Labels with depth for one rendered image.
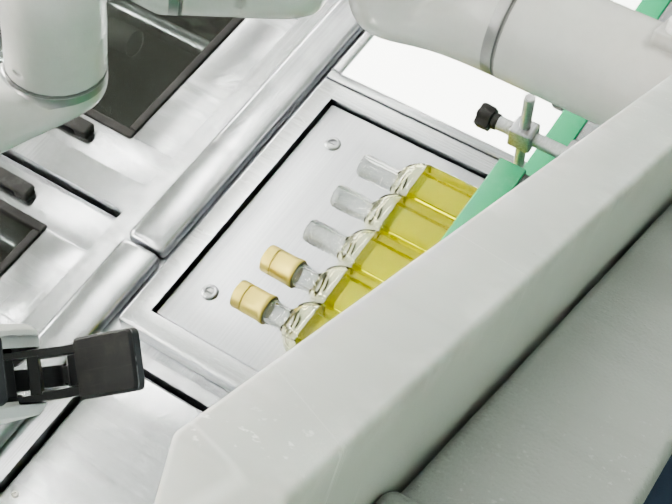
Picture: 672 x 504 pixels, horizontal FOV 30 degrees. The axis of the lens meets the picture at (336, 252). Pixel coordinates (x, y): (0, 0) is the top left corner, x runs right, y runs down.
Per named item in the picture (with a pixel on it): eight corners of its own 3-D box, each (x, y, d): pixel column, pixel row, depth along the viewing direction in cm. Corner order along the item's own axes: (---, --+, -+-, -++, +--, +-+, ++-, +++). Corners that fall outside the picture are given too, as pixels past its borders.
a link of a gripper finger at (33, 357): (-47, 360, 65) (23, 345, 62) (23, 355, 69) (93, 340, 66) (-41, 414, 65) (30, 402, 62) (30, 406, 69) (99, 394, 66)
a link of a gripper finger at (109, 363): (32, 346, 66) (129, 326, 62) (74, 343, 69) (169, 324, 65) (39, 406, 65) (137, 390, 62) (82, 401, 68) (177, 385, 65)
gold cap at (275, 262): (307, 273, 145) (276, 256, 147) (307, 255, 143) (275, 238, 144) (290, 294, 144) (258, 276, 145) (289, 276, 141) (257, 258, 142)
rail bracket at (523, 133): (573, 212, 142) (477, 165, 146) (597, 115, 128) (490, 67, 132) (561, 230, 141) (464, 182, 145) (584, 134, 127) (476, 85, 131)
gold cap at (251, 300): (281, 292, 141) (250, 274, 142) (265, 303, 138) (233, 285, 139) (274, 318, 143) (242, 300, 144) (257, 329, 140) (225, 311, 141)
